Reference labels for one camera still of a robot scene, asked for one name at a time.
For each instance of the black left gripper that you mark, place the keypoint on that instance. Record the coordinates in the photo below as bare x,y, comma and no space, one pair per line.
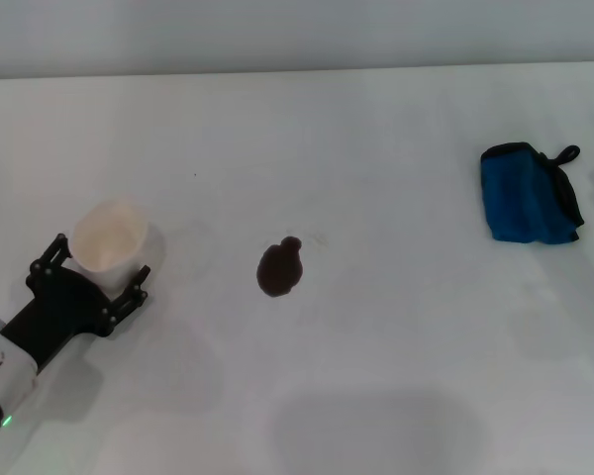
67,307

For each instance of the white paper cup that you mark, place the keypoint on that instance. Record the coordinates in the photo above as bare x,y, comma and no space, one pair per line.
110,237

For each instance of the blue rag with black trim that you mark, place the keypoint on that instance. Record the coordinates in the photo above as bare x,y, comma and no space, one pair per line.
520,198

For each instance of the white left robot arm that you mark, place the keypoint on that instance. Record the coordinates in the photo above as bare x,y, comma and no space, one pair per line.
2,371

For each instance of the black water stain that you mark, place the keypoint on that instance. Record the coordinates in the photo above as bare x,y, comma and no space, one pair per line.
279,269

